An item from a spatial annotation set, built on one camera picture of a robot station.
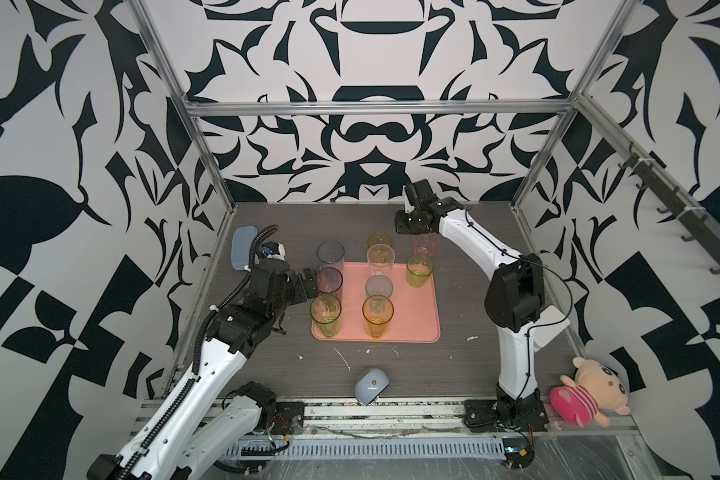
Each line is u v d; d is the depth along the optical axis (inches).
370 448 28.0
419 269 39.7
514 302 21.2
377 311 31.6
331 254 37.0
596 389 28.7
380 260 38.0
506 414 26.3
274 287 21.3
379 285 33.7
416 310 36.2
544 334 34.0
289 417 29.2
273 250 25.1
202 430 20.8
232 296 21.1
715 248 21.4
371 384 28.0
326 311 33.3
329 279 36.2
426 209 27.2
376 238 38.9
